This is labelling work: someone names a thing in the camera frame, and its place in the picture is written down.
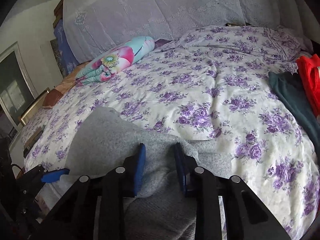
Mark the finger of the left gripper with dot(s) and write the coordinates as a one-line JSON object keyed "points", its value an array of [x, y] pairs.
{"points": [[53, 176]]}

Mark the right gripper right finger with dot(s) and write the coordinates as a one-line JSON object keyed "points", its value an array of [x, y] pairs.
{"points": [[200, 185]]}

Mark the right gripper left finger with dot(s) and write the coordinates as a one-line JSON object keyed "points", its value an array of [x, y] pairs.
{"points": [[124, 181]]}

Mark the grey sweatpants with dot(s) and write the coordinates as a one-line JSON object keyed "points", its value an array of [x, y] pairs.
{"points": [[160, 211]]}

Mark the brown pillow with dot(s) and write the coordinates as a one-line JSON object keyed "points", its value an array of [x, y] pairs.
{"points": [[60, 90]]}

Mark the purple floral bed sheet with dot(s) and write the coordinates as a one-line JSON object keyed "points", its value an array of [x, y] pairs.
{"points": [[209, 84]]}

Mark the blue patterned cloth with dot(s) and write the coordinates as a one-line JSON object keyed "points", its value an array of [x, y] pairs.
{"points": [[67, 58]]}

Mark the folded floral pink teal quilt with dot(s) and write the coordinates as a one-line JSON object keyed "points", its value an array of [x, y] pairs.
{"points": [[112, 62]]}

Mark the dark green garment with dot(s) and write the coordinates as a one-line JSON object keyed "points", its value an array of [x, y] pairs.
{"points": [[289, 89]]}

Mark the red garment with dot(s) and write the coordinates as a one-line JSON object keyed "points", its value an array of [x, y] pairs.
{"points": [[308, 68]]}

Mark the white lace headboard cover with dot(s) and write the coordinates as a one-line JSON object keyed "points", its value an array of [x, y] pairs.
{"points": [[95, 26]]}

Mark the window with white frame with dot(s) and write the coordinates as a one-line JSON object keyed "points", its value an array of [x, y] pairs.
{"points": [[17, 90]]}

